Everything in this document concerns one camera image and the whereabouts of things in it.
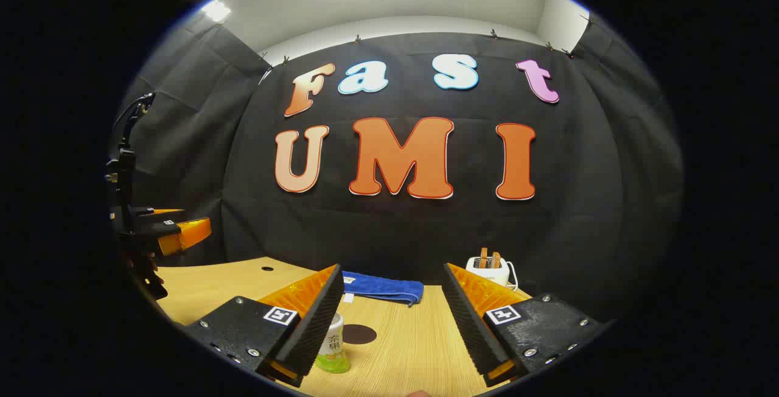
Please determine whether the blue towel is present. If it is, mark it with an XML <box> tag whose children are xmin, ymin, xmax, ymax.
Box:
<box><xmin>341</xmin><ymin>271</ymin><xmax>425</xmax><ymax>307</ymax></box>

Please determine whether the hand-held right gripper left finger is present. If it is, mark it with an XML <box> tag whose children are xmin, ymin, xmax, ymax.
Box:
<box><xmin>183</xmin><ymin>263</ymin><xmax>346</xmax><ymax>388</ymax></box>

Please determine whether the dark brown round coaster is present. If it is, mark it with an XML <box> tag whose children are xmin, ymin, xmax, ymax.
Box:
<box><xmin>343</xmin><ymin>325</ymin><xmax>378</xmax><ymax>346</ymax></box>

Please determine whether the white green water bottle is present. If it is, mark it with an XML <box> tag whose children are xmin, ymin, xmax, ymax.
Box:
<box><xmin>315</xmin><ymin>314</ymin><xmax>351</xmax><ymax>374</ymax></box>

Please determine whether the white toaster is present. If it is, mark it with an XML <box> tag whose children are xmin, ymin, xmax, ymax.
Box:
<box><xmin>466</xmin><ymin>256</ymin><xmax>511</xmax><ymax>286</ymax></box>

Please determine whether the black backdrop cloth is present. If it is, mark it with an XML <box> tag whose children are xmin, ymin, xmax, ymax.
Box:
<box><xmin>116</xmin><ymin>16</ymin><xmax>685</xmax><ymax>325</ymax></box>

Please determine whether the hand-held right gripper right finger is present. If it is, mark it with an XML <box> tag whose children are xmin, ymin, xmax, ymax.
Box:
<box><xmin>442</xmin><ymin>262</ymin><xmax>615</xmax><ymax>387</ymax></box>

